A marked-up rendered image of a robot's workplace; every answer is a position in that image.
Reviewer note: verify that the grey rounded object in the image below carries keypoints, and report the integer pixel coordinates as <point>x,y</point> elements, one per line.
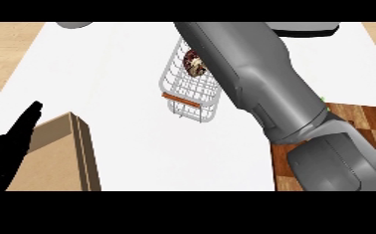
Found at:
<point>73,24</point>

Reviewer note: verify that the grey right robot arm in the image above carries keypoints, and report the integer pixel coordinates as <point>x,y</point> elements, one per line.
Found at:
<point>264,78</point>

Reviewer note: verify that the grey appliance with black base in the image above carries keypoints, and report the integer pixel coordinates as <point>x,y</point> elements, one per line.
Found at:
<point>312,29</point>

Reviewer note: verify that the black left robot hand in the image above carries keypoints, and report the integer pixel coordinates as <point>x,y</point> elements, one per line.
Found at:
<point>19,135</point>

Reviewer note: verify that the checkered wooden cutting board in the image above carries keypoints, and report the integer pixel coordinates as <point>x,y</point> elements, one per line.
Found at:
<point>352,115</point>

